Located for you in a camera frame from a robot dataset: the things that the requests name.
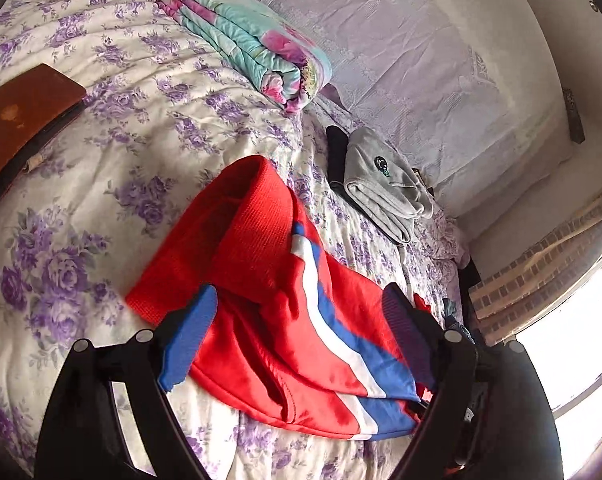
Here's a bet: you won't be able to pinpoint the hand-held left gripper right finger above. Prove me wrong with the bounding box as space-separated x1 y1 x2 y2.
383 282 564 480

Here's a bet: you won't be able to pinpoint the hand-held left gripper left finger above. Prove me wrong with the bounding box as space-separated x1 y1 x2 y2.
33 284 219 480

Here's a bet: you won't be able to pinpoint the red pants with blue-white stripes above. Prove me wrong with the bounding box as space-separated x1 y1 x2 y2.
126 155 437 443

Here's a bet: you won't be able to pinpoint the blue denim cloth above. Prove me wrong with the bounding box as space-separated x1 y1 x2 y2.
443 297 477 346

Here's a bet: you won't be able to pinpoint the folded grey sweatshirt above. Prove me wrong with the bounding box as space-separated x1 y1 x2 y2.
342 126 436 246

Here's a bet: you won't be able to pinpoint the brick-pattern curtain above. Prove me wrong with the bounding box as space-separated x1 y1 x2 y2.
468 180 602 346

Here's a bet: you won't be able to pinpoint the folded dark garment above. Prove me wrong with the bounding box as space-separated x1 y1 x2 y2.
326 125 382 226

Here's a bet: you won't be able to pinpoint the bright window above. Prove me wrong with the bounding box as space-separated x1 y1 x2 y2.
516 255 602 480

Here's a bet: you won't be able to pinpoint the purple floral bed sheet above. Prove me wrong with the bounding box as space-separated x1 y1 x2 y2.
0 0 474 480

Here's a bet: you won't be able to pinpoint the brown wooden board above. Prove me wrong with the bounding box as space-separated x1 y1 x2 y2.
0 63 88 193

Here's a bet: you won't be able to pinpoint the folded colourful floral quilt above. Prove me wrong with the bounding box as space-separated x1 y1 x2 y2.
160 0 333 113

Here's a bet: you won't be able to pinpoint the lavender lace wall cloth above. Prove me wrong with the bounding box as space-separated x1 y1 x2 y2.
196 0 572 221

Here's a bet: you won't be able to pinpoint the dark wall bracket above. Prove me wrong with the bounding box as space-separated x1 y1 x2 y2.
562 87 586 143

